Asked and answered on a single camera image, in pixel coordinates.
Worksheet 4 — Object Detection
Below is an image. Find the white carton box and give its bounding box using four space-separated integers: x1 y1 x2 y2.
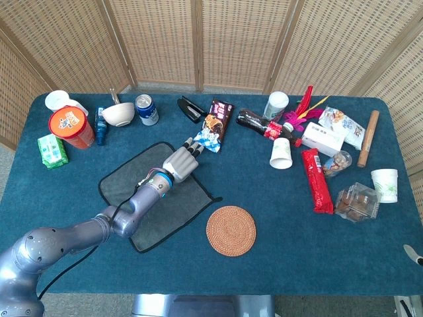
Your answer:
300 121 346 159

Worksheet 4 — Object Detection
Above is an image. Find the colourful feather shuttlecock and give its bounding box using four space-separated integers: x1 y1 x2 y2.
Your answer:
280 85 330 133

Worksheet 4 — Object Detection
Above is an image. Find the round woven coaster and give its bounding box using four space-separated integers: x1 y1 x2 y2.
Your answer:
206 205 258 256

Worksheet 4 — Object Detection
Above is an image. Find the black stapler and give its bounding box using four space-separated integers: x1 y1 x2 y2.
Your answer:
176 95 206 125

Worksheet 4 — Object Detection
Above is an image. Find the blue spray bottle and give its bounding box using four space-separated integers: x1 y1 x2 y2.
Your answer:
94 105 109 147

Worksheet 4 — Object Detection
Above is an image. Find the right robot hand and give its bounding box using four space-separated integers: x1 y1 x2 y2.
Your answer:
403 244 423 267

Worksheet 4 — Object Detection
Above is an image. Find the red biscuit pack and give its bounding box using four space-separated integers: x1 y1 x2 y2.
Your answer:
300 148 334 215

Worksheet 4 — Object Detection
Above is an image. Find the dark chocolate snack bag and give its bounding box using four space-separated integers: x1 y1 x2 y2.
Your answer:
201 98 235 146

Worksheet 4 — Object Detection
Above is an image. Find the grey and blue cloth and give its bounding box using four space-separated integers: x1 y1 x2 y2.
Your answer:
98 141 223 254

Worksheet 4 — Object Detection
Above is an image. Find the blue table cloth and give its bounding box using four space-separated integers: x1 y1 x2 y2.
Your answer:
0 92 423 297

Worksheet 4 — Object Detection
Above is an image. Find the clear plastic snack cup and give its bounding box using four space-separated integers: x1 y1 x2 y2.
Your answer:
322 150 354 179

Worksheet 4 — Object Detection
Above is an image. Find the clear plastic cookie box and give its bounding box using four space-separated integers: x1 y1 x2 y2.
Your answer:
334 182 381 223

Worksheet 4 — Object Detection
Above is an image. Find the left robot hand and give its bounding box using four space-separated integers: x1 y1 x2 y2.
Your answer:
162 137 208 184

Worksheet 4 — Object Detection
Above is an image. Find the white mug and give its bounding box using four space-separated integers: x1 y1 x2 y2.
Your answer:
44 89 89 117

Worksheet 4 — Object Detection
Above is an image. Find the white metal frame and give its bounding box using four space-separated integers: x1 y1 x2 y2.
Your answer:
393 295 423 317

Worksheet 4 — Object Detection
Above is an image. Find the bamboo folding screen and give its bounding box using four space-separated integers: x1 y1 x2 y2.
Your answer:
0 0 423 176

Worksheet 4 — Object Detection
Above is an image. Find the red tub with orange lid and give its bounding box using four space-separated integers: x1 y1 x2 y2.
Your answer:
48 105 96 151

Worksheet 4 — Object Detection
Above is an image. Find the wooden rolling pin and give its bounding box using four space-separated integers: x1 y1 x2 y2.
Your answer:
356 110 381 168

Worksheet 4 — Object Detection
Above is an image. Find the white printed snack bag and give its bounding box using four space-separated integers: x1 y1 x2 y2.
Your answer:
317 105 367 151

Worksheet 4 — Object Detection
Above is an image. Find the white paper cup, green print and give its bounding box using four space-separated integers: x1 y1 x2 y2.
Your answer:
370 168 399 204
269 137 294 170

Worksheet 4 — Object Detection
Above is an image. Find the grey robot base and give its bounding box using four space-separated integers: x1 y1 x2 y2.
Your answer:
131 293 276 317

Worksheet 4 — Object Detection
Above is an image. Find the blue white checked snack bag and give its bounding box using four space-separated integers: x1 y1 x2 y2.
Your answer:
192 127 222 155

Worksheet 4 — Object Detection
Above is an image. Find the cola bottle with red label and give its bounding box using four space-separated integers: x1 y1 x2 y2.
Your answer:
235 108 303 149

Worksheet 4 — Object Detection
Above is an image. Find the white bowl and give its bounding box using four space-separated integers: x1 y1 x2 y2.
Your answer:
100 102 135 127

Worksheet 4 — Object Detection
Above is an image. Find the green tissue pack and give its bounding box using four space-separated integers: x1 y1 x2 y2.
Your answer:
36 133 69 170

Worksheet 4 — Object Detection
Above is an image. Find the blue soda can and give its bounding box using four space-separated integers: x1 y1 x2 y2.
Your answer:
134 93 159 126

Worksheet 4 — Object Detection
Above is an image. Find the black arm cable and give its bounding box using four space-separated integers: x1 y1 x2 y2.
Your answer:
36 184 139 300

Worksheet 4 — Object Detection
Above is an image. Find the white green lidded cup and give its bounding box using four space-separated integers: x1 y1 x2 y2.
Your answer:
262 91 290 122

